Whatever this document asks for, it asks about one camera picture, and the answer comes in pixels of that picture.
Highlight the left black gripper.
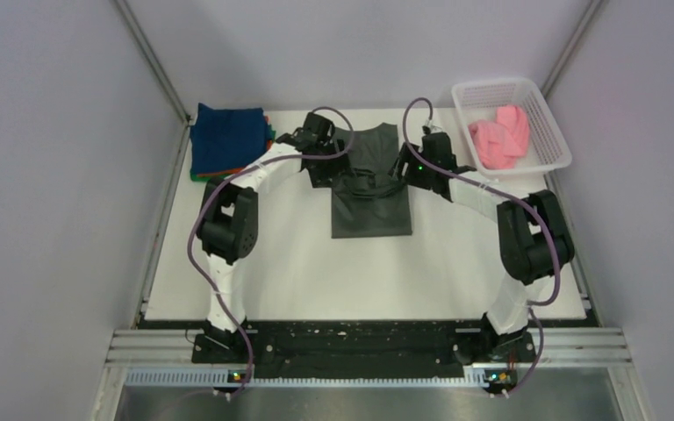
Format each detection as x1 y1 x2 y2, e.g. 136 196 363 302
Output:
306 137 355 189

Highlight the dark grey t-shirt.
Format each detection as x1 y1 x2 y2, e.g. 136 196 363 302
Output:
331 123 412 239

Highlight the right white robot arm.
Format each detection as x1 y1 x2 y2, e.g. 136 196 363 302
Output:
389 132 575 361

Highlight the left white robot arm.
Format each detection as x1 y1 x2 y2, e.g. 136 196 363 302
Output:
187 108 355 363

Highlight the folded orange t-shirt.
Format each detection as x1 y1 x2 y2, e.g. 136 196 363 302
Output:
194 116 276 178

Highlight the pink t-shirt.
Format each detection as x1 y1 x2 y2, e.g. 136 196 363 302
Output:
468 104 530 170

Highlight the white plastic basket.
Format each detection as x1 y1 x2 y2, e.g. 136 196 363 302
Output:
451 77 572 178

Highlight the folded navy blue t-shirt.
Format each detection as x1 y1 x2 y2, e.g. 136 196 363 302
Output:
190 103 271 175

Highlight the folded green t-shirt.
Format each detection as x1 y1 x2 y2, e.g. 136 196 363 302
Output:
190 125 276 182

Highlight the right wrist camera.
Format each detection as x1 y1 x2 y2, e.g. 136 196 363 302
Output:
422 118 443 135

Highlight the left aluminium frame post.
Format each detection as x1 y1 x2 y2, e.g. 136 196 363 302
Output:
111 0 193 126

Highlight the aluminium frame post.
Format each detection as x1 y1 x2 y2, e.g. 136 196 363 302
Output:
111 0 193 126
541 0 609 100

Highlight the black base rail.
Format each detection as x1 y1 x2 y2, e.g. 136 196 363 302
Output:
191 320 535 380

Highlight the right aluminium frame post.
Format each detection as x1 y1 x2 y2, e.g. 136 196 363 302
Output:
541 0 609 100

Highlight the white slotted cable duct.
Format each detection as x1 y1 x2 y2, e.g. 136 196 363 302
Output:
125 367 513 389

